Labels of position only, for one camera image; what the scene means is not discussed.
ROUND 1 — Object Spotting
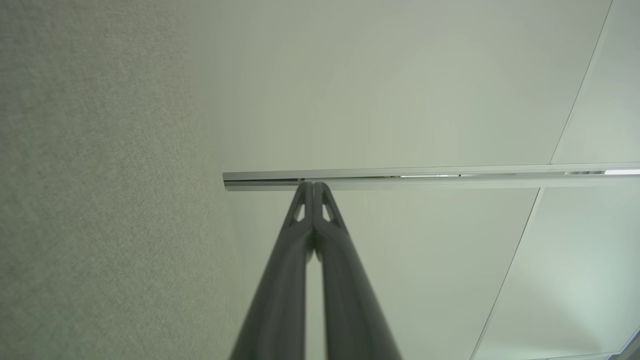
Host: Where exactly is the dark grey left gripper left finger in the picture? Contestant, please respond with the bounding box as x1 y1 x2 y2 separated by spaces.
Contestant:
229 181 316 360

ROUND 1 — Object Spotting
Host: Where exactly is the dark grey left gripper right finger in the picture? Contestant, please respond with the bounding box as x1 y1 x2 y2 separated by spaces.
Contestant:
313 182 404 360

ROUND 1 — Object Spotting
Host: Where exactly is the aluminium frame post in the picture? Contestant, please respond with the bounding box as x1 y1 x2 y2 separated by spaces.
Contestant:
222 162 640 192

